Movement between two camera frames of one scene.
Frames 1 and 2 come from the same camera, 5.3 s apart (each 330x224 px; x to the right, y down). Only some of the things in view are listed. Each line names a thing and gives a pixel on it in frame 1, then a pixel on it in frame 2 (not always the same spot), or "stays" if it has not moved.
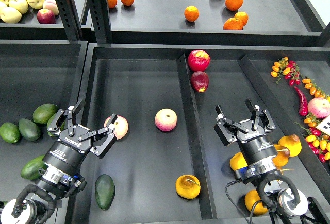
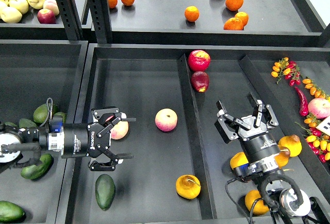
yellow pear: (188, 186) stays
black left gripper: (68, 151) → (82, 140)
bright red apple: (198, 60) stays
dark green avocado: (104, 191) stays
